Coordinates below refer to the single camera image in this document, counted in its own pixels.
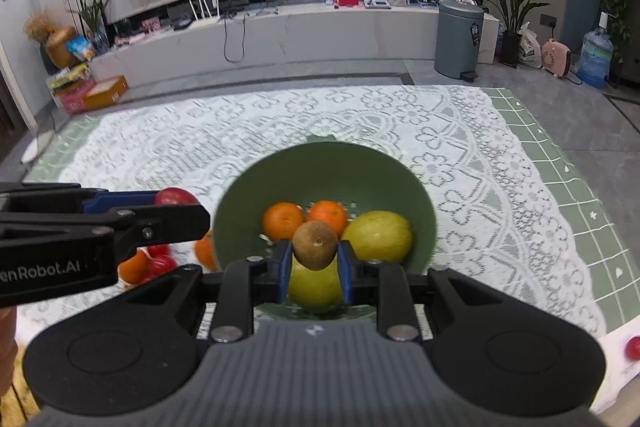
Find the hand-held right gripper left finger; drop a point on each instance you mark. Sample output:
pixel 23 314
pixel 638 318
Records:
pixel 285 267

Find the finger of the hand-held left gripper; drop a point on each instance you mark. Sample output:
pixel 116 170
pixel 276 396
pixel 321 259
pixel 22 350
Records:
pixel 170 222
pixel 120 202

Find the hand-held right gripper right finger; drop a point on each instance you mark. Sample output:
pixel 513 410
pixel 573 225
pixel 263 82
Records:
pixel 346 274

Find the red tomato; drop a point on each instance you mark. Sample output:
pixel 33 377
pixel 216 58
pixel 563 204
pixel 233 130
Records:
pixel 162 266
pixel 159 251
pixel 175 197
pixel 634 348

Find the small brown kiwi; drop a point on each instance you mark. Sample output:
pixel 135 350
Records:
pixel 315 244

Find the orange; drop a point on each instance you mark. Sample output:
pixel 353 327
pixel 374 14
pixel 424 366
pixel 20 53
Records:
pixel 282 222
pixel 205 249
pixel 134 266
pixel 327 214

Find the yellow-green lemon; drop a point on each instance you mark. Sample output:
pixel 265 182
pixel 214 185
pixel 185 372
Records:
pixel 377 237

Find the green colander bowl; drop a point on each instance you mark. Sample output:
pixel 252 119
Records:
pixel 325 172

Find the person's left hand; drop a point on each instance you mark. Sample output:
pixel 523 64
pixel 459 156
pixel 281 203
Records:
pixel 7 347

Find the white oval pad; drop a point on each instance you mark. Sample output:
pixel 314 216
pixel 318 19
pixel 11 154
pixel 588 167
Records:
pixel 37 146

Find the orange cardboard box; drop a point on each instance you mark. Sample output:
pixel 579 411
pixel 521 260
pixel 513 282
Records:
pixel 105 92

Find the pink box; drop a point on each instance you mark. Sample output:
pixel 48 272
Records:
pixel 67 99

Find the yellow fluffy cloth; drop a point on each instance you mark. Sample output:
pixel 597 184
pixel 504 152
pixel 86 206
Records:
pixel 25 387

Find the yellow green packet pile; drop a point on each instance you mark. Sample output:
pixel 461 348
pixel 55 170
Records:
pixel 67 77

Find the white lace tablecloth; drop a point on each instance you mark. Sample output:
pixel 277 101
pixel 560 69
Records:
pixel 450 187

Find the blue snack bag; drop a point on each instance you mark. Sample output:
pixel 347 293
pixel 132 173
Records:
pixel 80 48

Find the gold vase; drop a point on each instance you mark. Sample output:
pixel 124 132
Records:
pixel 60 47

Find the pink photo card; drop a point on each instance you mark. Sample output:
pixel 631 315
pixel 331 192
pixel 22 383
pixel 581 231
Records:
pixel 150 25

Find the black set-top box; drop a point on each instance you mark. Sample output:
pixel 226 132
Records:
pixel 182 25

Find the green plant in glass vase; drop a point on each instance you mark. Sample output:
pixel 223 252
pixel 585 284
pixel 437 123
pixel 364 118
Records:
pixel 92 14

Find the dried flower bunch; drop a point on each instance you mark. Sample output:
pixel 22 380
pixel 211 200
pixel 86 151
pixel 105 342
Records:
pixel 40 24

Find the white router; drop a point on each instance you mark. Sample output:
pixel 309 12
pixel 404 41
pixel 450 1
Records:
pixel 205 16

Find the white television console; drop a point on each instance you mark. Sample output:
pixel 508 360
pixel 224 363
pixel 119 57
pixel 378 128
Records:
pixel 300 37

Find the grey pedal trash can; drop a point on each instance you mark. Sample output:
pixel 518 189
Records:
pixel 457 39

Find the white plastic bag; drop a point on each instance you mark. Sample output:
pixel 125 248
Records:
pixel 529 44

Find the pink pig heater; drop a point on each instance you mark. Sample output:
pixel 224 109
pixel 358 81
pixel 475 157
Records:
pixel 556 57

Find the long leaf potted plant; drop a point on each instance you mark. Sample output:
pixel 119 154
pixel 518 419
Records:
pixel 515 12

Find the blue water jug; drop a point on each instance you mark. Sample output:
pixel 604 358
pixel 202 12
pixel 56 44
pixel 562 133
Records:
pixel 595 57

